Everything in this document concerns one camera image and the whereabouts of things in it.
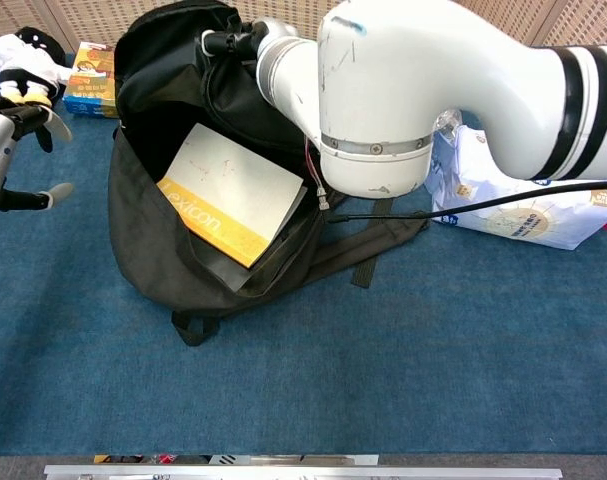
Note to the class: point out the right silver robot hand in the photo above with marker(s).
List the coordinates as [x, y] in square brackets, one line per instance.
[273, 30]

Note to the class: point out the black fabric backpack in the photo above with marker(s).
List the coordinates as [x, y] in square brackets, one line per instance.
[158, 75]

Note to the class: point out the white and yellow book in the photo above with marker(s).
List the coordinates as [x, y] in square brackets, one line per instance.
[233, 180]

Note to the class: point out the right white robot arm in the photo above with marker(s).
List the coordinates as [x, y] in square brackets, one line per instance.
[408, 75]

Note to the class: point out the black and white plush toy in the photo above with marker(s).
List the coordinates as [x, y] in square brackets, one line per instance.
[28, 55]

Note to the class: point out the colourful printed cardboard box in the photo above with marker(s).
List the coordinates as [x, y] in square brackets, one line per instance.
[90, 75]

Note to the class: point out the woven rattan folding screen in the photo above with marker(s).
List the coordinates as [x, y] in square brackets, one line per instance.
[58, 15]

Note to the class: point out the white wet wipes pack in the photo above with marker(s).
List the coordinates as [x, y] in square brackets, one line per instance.
[508, 210]

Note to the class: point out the blue felt table cover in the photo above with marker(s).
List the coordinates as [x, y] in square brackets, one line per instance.
[433, 350]

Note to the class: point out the aluminium profile rail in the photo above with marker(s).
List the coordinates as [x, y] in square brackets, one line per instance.
[303, 472]

